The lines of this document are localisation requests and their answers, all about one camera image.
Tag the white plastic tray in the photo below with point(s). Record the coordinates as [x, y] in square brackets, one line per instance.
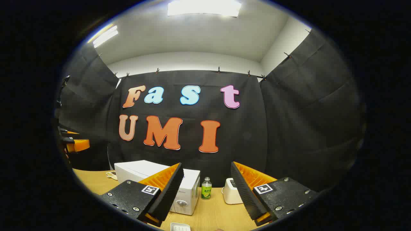
[179, 227]

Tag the white divided plate with beans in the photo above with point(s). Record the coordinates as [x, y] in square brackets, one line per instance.
[111, 175]

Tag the ceiling light panel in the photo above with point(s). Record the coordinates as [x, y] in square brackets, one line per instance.
[106, 36]
[204, 8]

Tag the green label drink bottle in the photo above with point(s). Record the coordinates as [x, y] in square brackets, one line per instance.
[206, 192]

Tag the white toaster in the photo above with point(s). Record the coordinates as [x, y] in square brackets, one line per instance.
[229, 194]

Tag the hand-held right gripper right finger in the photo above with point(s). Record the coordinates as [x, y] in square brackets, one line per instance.
[245, 195]

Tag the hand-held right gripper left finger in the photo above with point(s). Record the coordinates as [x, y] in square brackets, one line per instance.
[170, 195]

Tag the white microwave oven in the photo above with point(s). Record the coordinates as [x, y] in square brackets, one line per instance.
[189, 183]

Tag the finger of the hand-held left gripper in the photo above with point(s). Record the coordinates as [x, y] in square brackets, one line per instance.
[78, 145]
[69, 132]

